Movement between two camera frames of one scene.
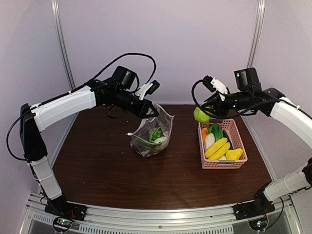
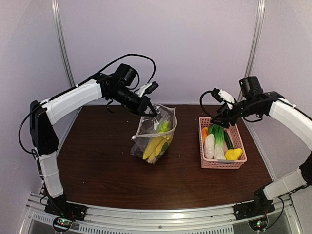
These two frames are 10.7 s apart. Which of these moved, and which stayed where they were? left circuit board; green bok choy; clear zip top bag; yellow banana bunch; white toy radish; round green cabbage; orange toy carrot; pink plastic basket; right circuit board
Moved: round green cabbage; clear zip top bag; yellow banana bunch
Stayed: green bok choy; orange toy carrot; pink plastic basket; left circuit board; white toy radish; right circuit board
